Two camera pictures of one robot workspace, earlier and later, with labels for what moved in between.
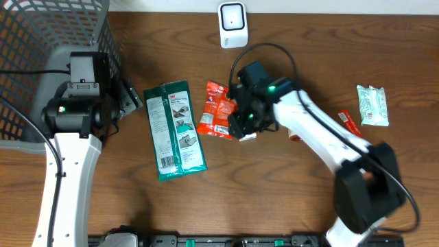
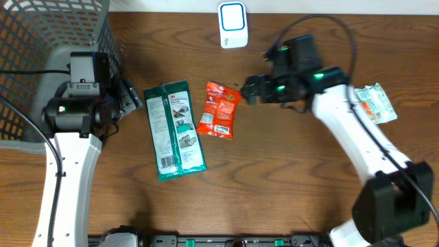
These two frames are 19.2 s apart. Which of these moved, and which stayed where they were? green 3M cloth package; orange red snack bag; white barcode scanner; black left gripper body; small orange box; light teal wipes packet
Moved: light teal wipes packet; small orange box
Stayed: black left gripper body; white barcode scanner; orange red snack bag; green 3M cloth package
